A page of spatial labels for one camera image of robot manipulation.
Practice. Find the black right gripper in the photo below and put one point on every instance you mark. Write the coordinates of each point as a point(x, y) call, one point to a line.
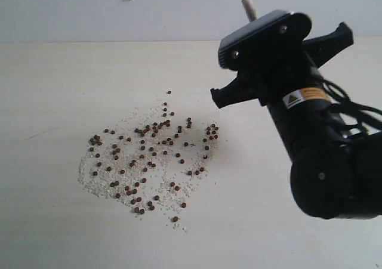
point(285, 72)

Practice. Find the wooden paint brush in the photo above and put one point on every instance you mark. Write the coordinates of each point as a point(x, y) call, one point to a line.
point(250, 10)

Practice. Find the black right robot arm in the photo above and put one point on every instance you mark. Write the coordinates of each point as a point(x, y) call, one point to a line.
point(336, 162)

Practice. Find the pile of grains and pellets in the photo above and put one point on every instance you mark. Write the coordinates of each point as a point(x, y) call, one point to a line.
point(153, 160)

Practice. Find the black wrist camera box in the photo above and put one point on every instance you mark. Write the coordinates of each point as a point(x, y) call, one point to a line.
point(257, 39)

